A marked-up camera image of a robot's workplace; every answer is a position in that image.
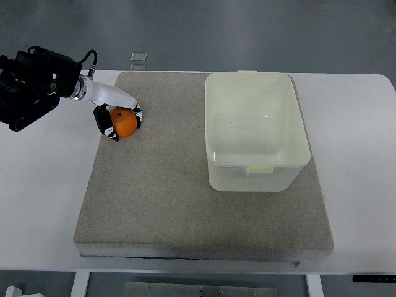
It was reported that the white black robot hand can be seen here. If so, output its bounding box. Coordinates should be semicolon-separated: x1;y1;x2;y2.
80;76;142;141

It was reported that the orange fruit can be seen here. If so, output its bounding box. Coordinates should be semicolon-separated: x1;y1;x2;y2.
110;107;137;138

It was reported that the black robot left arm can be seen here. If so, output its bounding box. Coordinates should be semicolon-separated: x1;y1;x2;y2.
1;46;98;132

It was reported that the white plastic box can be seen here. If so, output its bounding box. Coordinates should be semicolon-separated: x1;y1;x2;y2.
204;71;311;192

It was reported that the small clear plastic square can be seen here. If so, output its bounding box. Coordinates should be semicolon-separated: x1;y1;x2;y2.
131;52;147;62

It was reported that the grey foam mat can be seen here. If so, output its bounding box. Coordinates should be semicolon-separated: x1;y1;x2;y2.
74;71;334;262

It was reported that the grey metal plate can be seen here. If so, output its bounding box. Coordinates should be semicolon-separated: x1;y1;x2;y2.
123;282;279;297

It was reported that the white block on floor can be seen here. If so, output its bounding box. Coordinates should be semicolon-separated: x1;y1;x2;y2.
4;286;22;297

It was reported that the black table control panel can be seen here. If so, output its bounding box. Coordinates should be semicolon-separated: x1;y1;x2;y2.
352;274;396;283

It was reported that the white table leg frame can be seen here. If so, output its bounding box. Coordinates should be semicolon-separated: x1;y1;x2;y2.
71;270;324;297

